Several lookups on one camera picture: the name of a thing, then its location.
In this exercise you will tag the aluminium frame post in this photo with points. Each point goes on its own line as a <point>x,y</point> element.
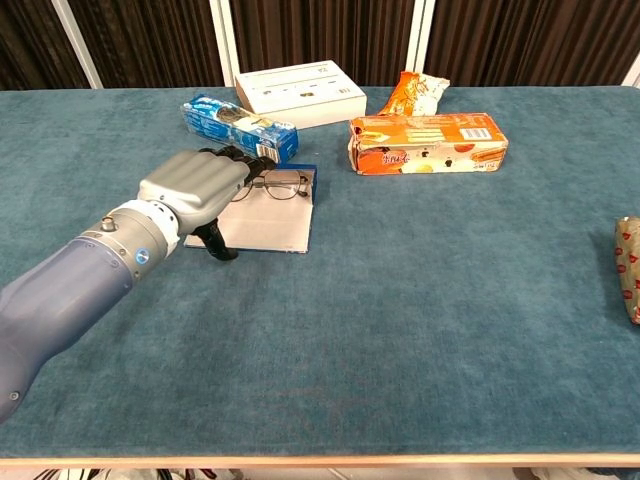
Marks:
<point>75,45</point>
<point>419,40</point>
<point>225,45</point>
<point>634,77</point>

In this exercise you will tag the black-framed eyeglasses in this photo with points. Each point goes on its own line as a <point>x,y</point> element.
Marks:
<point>282,185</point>

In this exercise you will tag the white cardboard box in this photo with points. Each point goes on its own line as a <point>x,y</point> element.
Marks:
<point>305,97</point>

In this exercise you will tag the blue and white glasses case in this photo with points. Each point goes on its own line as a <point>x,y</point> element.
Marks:
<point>270,225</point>

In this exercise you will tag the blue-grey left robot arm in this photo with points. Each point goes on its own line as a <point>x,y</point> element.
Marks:
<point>65,295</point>

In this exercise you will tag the orange cracker box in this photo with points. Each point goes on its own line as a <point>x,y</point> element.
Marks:
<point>430,145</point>

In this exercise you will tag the orange white snack bag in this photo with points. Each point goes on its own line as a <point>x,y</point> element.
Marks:
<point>412,95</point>

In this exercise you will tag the blue cookie package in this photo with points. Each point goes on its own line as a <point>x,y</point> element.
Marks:
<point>225,122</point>

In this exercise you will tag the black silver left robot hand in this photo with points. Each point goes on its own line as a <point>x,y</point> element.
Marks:
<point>195,185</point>

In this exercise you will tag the black pleated curtain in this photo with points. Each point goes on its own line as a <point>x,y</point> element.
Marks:
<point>25,45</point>
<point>150,40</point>
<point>320,30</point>
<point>525,40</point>

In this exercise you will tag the gold red snack packet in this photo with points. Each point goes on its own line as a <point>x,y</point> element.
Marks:
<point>629,270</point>

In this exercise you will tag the teal tablecloth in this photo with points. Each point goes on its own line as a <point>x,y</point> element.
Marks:
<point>400,300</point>

